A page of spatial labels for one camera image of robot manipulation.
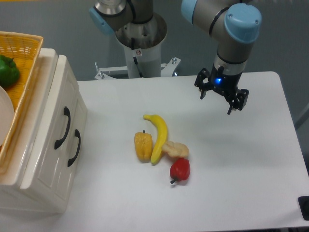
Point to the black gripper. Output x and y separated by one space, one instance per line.
223 84

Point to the white drawer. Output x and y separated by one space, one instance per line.
67 145
42 164

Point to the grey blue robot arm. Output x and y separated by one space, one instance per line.
234 24

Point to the white drawer cabinet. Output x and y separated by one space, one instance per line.
39 197

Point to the yellow banana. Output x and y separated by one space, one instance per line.
162 135

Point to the beige bread piece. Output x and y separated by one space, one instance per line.
175 149

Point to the red bell pepper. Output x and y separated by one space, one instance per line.
180 170

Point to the orange bell pepper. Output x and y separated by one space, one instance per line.
143 145

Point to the black corner device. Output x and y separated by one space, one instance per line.
304 206

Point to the yellow wicker basket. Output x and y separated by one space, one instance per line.
24 49

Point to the green bell pepper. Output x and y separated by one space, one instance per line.
9 73

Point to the white plate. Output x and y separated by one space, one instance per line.
6 114

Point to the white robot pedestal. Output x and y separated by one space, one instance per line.
142 49

